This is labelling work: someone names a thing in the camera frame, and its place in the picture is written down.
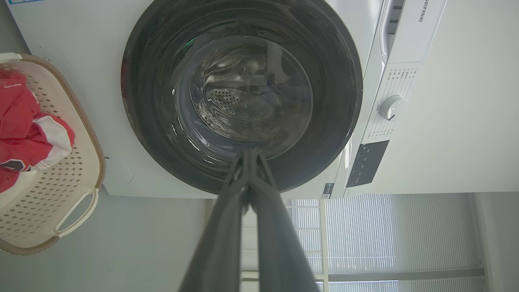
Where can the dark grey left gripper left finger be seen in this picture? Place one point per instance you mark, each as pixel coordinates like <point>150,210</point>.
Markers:
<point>221,235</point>

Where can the white window blinds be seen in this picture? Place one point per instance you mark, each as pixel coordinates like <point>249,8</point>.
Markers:
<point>385,235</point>

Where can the white round control knob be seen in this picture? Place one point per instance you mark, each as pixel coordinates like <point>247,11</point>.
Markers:
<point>392,107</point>

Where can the beige perforated laundry basket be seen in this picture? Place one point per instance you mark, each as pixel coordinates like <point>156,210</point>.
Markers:
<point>77,162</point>

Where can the white front-load washing machine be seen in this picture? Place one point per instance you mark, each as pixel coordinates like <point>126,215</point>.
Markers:
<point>81,61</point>

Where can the round white filter cover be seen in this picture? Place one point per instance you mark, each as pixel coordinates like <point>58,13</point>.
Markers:
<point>118,172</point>

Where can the black round glass washer door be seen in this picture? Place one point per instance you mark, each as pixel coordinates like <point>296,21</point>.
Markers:
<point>243,93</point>

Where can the red and white garment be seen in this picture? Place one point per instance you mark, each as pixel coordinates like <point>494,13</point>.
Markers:
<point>24,121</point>

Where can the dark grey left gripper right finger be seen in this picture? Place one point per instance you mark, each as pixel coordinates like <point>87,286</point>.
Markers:
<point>275,243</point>

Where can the blue energy label sticker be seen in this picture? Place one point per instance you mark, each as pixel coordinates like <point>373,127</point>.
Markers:
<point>22,1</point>

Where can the small dark corner sticker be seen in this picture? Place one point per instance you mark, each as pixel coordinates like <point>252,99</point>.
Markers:
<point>327,190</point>

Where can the black washer display panel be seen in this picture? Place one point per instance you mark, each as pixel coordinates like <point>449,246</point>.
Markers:
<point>367,164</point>

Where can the white detergent drawer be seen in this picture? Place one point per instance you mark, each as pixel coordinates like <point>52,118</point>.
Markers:
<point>413,32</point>

